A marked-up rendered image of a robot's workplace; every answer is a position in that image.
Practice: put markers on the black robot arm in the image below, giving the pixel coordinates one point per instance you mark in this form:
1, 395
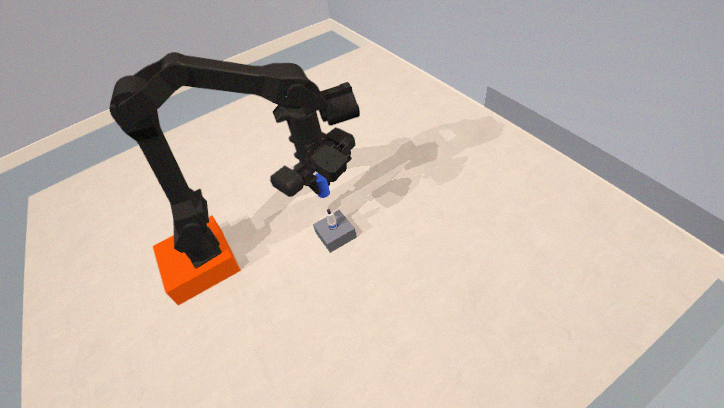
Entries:
137, 97

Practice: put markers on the blue marker cap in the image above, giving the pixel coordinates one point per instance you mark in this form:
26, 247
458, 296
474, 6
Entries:
323, 186

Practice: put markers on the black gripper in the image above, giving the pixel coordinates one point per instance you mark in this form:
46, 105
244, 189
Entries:
291, 181

